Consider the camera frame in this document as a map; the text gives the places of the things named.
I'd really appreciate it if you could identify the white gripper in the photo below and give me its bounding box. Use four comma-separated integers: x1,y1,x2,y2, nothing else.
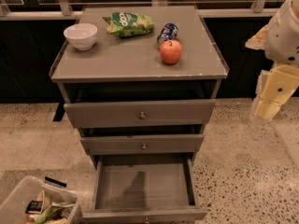
245,6,299,122

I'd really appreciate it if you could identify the red apple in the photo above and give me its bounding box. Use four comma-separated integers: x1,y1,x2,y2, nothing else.
160,40,182,64

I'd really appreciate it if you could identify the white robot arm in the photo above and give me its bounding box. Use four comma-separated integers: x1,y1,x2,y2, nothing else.
245,0,299,124

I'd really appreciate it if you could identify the grey top drawer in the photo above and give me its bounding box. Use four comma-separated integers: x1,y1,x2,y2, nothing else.
64,99,215,128

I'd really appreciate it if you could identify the grey drawer cabinet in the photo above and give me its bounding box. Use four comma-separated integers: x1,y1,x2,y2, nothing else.
49,5,230,224

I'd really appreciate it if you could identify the grey open bottom drawer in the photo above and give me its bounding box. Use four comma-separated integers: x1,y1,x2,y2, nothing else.
83,154,207,224

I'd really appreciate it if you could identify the grey middle drawer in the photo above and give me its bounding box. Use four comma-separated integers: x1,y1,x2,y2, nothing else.
81,134,204,155

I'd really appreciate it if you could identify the blue soda can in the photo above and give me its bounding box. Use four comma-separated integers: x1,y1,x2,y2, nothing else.
157,23,178,47

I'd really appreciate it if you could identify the green chip bag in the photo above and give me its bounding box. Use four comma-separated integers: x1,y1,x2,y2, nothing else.
103,12,154,38

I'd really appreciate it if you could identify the white bowl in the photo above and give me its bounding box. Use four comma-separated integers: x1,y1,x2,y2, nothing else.
64,23,97,50

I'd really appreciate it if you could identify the green snack bag in bin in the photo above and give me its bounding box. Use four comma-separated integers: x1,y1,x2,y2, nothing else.
34,203,75,224

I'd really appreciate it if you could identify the black packet in bin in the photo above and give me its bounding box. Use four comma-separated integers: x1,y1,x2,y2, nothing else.
25,201,43,214

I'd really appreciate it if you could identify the clear plastic bin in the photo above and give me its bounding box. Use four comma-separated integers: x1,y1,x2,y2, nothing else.
0,175,82,224

